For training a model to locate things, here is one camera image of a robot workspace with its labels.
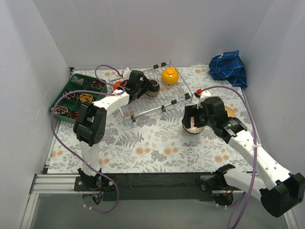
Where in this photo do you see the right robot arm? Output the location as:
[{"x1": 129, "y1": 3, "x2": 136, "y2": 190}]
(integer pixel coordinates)
[{"x1": 182, "y1": 96, "x2": 305, "y2": 218}]

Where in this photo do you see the purple cable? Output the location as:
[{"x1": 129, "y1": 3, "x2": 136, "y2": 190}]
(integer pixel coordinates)
[
  {"x1": 200, "y1": 85, "x2": 258, "y2": 229},
  {"x1": 50, "y1": 64, "x2": 124, "y2": 214}
]

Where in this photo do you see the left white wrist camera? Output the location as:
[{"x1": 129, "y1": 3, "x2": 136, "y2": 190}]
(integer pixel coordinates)
[{"x1": 122, "y1": 67, "x2": 132, "y2": 80}]

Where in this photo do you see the metal wire dish rack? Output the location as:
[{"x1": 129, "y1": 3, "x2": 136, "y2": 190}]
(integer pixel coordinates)
[{"x1": 119, "y1": 61, "x2": 193, "y2": 122}]

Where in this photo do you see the blue checked cloth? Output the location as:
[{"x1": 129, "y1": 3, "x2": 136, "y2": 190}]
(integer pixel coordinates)
[{"x1": 209, "y1": 50, "x2": 247, "y2": 88}]

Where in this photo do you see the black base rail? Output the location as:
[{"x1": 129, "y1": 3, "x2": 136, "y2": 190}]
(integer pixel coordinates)
[{"x1": 74, "y1": 172, "x2": 232, "y2": 201}]

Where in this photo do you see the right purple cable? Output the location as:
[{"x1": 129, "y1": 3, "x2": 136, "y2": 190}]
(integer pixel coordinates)
[{"x1": 200, "y1": 85, "x2": 258, "y2": 229}]

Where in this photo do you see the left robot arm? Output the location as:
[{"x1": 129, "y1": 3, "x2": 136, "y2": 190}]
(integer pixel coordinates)
[{"x1": 73, "y1": 68, "x2": 159, "y2": 191}]

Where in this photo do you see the beige bowl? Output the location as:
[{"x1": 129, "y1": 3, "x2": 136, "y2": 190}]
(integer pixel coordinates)
[{"x1": 224, "y1": 106, "x2": 236, "y2": 117}]

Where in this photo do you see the orange bowl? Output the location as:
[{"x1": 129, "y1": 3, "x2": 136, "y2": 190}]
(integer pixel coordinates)
[{"x1": 112, "y1": 81, "x2": 122, "y2": 91}]

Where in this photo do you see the black patterned bowl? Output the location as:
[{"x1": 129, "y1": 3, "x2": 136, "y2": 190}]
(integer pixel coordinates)
[{"x1": 144, "y1": 79, "x2": 160, "y2": 97}]

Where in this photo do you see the white brown patterned bowl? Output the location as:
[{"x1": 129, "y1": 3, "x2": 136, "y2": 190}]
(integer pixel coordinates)
[{"x1": 182, "y1": 124, "x2": 204, "y2": 135}]

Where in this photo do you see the floral table mat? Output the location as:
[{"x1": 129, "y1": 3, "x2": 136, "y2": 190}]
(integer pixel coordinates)
[{"x1": 46, "y1": 65, "x2": 253, "y2": 174}]

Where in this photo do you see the green compartment organizer tray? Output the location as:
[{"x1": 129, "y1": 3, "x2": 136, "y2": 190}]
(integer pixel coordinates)
[{"x1": 49, "y1": 73, "x2": 107, "y2": 123}]

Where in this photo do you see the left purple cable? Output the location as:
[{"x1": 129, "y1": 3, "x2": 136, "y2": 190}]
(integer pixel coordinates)
[{"x1": 50, "y1": 64, "x2": 124, "y2": 214}]

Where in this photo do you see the yellow bowl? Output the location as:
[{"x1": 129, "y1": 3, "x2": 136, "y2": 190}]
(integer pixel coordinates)
[{"x1": 161, "y1": 68, "x2": 179, "y2": 85}]

